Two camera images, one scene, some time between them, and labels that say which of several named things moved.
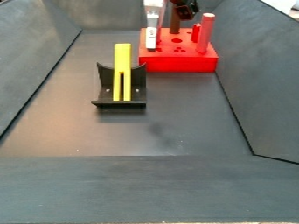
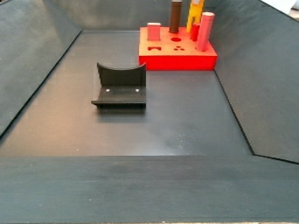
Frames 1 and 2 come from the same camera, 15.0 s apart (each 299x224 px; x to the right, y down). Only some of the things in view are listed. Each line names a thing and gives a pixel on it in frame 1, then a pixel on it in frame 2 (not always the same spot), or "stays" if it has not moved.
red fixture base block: (177, 53) stays
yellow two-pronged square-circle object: (123, 66) → (195, 13)
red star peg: (195, 33) stays
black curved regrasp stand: (106, 101) stays
